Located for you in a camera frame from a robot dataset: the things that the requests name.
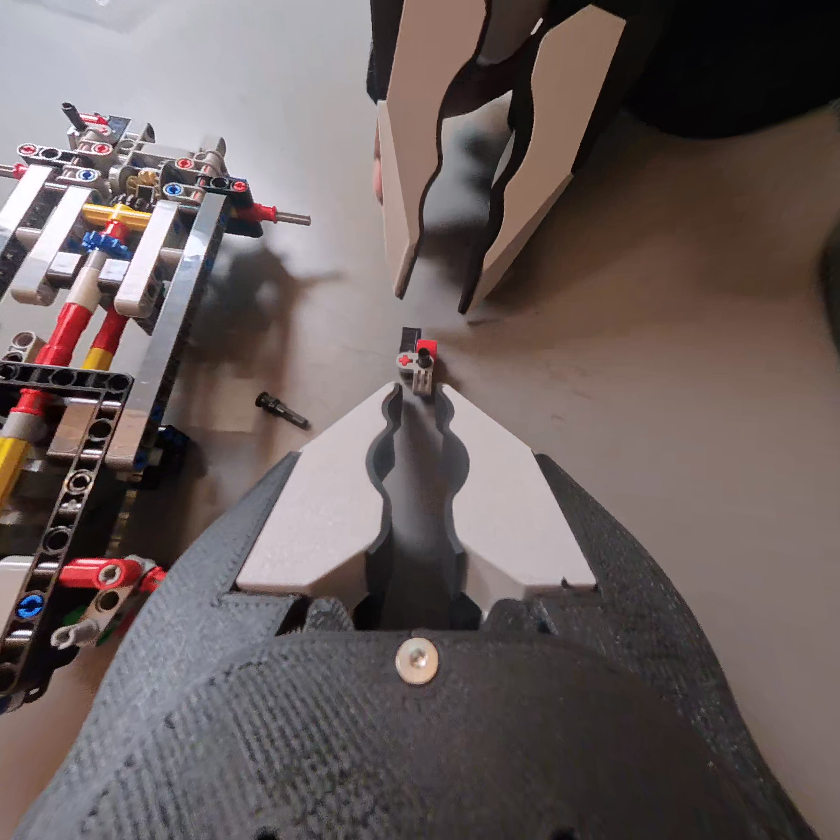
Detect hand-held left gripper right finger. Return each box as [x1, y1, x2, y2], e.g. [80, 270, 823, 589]
[436, 382, 598, 621]

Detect lego car chassis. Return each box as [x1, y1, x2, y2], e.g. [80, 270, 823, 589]
[0, 101, 312, 716]

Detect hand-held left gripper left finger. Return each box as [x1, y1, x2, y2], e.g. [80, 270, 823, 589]
[235, 382, 403, 614]

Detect black lego axle pin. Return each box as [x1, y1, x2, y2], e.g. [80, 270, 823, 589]
[256, 392, 311, 431]

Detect small red grey lego assembly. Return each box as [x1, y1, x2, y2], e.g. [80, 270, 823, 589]
[395, 326, 441, 399]

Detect person's right forearm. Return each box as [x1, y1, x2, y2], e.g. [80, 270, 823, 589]
[630, 0, 840, 140]

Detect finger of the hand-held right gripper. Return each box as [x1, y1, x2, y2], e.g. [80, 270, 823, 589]
[376, 0, 490, 301]
[458, 12, 627, 316]

